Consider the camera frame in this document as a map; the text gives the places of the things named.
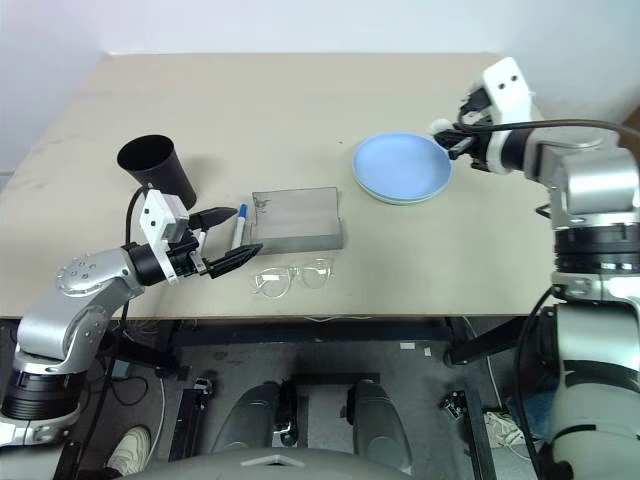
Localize black stand rail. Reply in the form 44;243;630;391
168;384;202;462
464;387;497;480

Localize black table frame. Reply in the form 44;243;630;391
119;315;536;379

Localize white paper ball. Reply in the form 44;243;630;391
429;117;454;145

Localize light green plate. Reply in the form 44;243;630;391
354;172;452;207

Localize light blue plate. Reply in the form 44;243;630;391
352;131;454;201

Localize white laced sneaker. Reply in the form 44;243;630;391
482;408;534;454

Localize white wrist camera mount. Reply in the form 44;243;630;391
138;188;191;287
482;56;535;175

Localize dark grey right robot foot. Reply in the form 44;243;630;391
348;378;414;464

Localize white marker with blue cap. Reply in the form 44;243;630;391
230;202;250;250

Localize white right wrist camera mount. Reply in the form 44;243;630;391
482;56;535;175

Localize clear frame glasses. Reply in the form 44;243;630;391
251;258;335;297

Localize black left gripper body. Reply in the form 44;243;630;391
167;212;211;281

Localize blue jeans leg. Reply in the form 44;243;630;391
502;394;551;444

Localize grey robot torso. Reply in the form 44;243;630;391
117;446;416;480

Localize dark grey left robot foot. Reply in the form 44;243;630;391
214;381;297;459

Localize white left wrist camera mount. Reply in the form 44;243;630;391
138;188;191;287

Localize grey glasses case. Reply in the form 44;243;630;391
251;186;346;255

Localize cream shoe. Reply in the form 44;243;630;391
107;426;152;475

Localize black plastic cup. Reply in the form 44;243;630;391
116;133;197;209

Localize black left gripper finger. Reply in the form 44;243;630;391
192;205;239;231
205;243;265;280

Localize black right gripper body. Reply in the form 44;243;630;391
458;85;496;171

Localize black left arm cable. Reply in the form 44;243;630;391
89;185;154;451

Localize dark grey robot foot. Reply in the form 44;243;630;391
214;381;297;459
348;378;414;464

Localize white cable under table edge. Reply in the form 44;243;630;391
303;313;374;322

